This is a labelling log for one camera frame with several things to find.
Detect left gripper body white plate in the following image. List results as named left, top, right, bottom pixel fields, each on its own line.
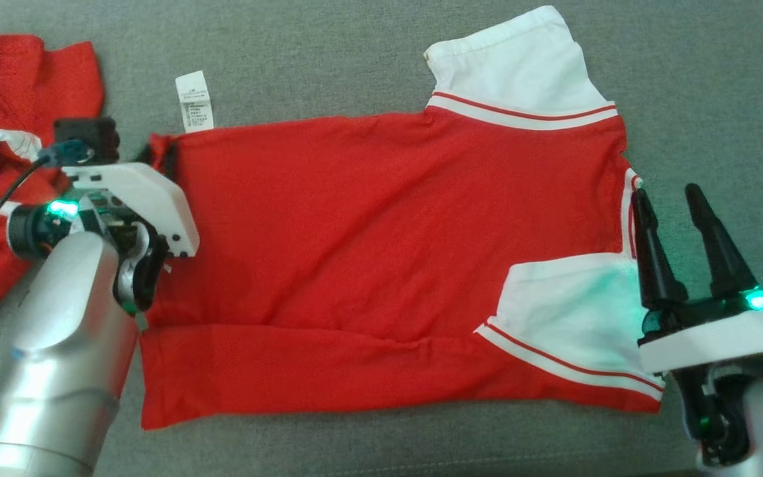
left=64, top=162, right=200, bottom=313

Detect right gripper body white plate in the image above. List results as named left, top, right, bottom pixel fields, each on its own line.
left=637, top=288, right=763, bottom=464

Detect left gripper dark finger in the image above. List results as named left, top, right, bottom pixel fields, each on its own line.
left=135, top=136, right=180, bottom=181

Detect red white-striped shorts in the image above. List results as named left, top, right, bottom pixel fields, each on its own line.
left=0, top=34, right=105, bottom=324

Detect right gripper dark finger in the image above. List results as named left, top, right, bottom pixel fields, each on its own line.
left=630, top=189, right=687, bottom=310
left=685, top=184, right=758, bottom=299

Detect red shirt with white sleeves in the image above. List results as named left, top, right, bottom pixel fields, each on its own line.
left=138, top=5, right=666, bottom=431

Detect grey fabric sofa seat cushion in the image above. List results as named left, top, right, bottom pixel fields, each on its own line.
left=0, top=0, right=763, bottom=477

